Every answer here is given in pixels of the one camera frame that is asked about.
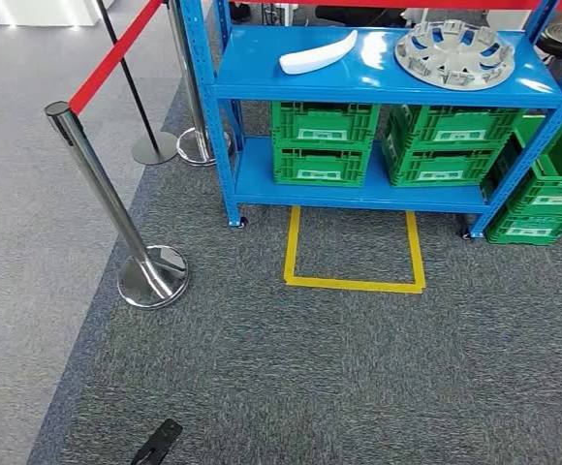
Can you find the white curved plastic part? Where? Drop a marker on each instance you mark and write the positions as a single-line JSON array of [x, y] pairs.
[[310, 59]]

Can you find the blue metal shelf rack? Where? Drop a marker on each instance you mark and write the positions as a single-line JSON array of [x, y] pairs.
[[261, 64]]

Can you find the black office chair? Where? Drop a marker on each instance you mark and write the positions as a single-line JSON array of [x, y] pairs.
[[358, 16]]

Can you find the red barrier belt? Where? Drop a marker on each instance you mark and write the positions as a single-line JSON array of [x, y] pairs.
[[111, 58], [407, 3]]

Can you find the silver wheel hubcap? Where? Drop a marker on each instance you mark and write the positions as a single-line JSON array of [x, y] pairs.
[[455, 54]]

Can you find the white desk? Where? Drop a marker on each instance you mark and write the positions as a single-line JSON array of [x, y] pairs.
[[508, 19]]

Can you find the white counter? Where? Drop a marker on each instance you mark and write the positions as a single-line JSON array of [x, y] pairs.
[[43, 13]]

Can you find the black stanchion post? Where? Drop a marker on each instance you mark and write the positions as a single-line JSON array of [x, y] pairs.
[[155, 149]]

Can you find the chrome stanchion post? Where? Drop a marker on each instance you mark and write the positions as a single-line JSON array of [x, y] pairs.
[[189, 77], [97, 173]]

